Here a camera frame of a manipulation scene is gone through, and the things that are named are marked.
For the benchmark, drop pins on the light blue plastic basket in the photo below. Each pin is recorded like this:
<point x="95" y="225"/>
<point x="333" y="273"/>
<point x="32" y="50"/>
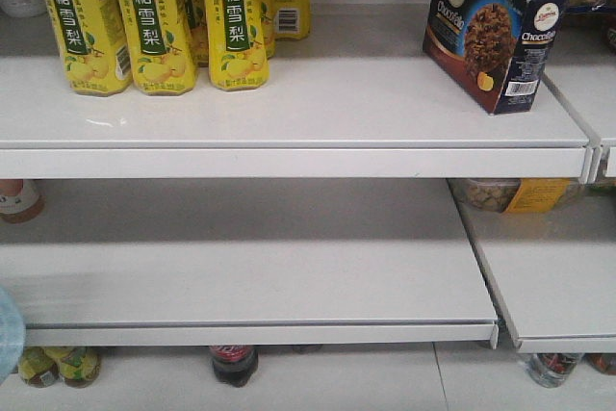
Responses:
<point x="13" y="334"/>

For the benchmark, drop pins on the white supermarket shelf unit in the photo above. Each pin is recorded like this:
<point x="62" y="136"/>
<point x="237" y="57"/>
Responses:
<point x="310" y="218"/>

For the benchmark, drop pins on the dark cola bottle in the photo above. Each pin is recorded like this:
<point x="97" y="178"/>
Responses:
<point x="234" y="364"/>

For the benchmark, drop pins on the yellow biscuit pack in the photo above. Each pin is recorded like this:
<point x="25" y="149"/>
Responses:
<point x="509" y="195"/>

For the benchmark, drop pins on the yellow pear drink bottle right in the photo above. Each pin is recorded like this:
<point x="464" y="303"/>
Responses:
<point x="237" y="54"/>

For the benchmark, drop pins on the yellow pear drink bottle middle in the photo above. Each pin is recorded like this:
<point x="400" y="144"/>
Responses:
<point x="160" y="46"/>

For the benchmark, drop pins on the orange drink bottle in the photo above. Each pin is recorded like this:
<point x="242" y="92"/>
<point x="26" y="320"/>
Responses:
<point x="21" y="200"/>

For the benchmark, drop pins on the green tea bottle right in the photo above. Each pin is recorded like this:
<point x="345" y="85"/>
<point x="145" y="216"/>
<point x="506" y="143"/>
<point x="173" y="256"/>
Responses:
<point x="78" y="366"/>

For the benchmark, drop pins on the green tea bottle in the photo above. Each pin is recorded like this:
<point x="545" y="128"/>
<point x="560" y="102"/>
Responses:
<point x="78" y="366"/>
<point x="36" y="369"/>

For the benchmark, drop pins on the yellow pear drink bottle left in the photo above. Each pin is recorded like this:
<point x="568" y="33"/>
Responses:
<point x="92" y="44"/>

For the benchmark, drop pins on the clear bottle lower right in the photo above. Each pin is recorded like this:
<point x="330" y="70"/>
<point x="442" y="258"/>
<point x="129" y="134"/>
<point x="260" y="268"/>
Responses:
<point x="551" y="370"/>

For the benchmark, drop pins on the green tea bottle left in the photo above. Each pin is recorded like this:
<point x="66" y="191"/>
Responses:
<point x="36" y="369"/>

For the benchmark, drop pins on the red bottle far right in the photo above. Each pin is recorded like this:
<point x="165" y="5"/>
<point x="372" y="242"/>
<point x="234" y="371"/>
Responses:
<point x="604" y="363"/>

